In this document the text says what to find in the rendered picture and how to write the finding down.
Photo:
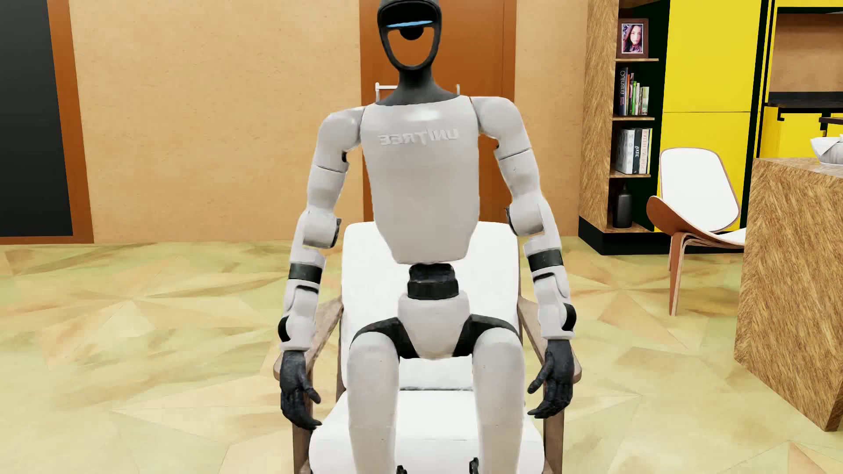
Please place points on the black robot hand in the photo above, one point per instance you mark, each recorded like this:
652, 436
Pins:
557, 375
294, 385

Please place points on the white wooden shell chair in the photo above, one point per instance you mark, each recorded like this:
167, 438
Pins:
698, 191

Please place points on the white left robot leg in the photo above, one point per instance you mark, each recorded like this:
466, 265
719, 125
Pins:
498, 408

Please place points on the white robot leg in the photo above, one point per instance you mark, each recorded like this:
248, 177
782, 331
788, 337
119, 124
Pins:
498, 408
372, 408

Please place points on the white right robot leg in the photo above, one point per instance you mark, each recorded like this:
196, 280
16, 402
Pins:
372, 408

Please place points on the white cushioned wooden armchair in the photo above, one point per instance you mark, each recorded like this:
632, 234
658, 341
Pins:
491, 270

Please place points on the black and white robot pelvis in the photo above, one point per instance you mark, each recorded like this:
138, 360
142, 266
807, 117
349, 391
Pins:
433, 316

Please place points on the black vase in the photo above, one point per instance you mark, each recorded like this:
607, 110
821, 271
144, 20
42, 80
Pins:
623, 209

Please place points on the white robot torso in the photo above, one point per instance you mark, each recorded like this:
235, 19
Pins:
421, 184

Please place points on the row of white books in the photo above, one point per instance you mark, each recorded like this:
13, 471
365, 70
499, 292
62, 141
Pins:
632, 151

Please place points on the wooden counter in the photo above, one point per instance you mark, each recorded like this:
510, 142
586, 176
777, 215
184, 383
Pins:
790, 276

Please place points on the wooden bookshelf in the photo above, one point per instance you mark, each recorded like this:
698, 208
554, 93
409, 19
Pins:
598, 118

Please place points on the row of colourful books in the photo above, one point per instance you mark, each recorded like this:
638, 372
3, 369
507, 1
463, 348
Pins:
633, 95

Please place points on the black robot head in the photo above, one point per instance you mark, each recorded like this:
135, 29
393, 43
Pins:
409, 72

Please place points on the yellow cabinet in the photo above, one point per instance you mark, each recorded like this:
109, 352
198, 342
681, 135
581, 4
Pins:
708, 72

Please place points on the white humanoid robot body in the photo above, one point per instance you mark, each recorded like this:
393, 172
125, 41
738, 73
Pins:
474, 46

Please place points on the framed portrait photo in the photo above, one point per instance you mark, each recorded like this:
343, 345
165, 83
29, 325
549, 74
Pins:
632, 38

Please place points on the white bowl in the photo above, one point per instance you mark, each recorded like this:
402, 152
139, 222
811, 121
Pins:
828, 150

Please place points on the yellow open shelf unit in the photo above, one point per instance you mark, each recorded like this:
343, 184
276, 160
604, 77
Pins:
807, 125

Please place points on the black wall panel brown frame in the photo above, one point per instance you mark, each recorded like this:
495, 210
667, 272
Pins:
33, 118

